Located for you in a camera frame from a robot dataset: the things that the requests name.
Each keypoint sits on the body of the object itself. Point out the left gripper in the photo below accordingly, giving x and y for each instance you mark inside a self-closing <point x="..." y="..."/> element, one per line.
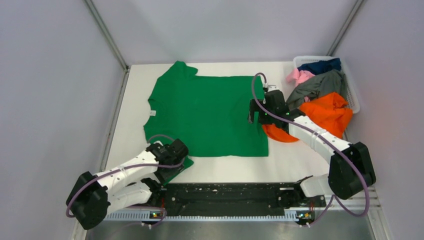
<point x="163" y="175"/>

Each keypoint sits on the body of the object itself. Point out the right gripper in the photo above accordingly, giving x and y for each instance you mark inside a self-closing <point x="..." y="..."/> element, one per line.
<point x="254" y="107"/>

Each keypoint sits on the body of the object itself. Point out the green t shirt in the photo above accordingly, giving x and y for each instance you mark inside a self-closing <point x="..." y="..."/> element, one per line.
<point x="209" y="114"/>

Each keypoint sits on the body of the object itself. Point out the orange t shirt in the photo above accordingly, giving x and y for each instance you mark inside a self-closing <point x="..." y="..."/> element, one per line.
<point x="330" y="112"/>

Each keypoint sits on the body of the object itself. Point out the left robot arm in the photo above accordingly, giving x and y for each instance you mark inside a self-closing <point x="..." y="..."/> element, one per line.
<point x="137" y="181"/>

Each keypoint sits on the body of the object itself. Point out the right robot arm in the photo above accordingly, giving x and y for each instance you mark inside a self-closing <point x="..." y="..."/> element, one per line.
<point x="350" y="166"/>

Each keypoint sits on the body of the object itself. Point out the pink t shirt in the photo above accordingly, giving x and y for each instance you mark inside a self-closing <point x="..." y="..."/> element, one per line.
<point x="298" y="77"/>

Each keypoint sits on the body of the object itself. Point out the navy blue t shirt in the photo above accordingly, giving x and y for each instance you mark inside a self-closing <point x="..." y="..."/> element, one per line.
<point x="321" y="66"/>

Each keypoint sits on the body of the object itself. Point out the grey t shirt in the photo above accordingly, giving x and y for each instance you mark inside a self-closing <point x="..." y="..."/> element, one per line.
<point x="333" y="81"/>

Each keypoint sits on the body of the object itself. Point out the white plastic laundry basket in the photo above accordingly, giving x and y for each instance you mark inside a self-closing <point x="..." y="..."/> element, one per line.
<point x="351" y="96"/>

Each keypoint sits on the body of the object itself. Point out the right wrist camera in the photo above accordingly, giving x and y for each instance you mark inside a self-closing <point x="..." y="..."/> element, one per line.
<point x="270" y="88"/>

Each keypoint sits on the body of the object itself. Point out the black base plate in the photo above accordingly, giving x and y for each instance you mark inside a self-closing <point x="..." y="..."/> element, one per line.
<point x="231" y="199"/>

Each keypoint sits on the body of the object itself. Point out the white cable duct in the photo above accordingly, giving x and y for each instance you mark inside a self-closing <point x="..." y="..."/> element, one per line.
<point x="151" y="216"/>

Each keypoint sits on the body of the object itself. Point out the aluminium frame rail right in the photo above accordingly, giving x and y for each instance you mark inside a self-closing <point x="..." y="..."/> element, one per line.
<point x="354" y="11"/>

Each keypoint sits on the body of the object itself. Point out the aluminium frame rail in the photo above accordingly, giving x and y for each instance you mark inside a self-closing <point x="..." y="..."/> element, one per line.
<point x="354" y="11"/>
<point x="99" y="22"/>

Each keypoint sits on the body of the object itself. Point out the aluminium frame rail left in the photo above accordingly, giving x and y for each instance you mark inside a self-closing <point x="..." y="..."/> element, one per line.
<point x="99" y="22"/>

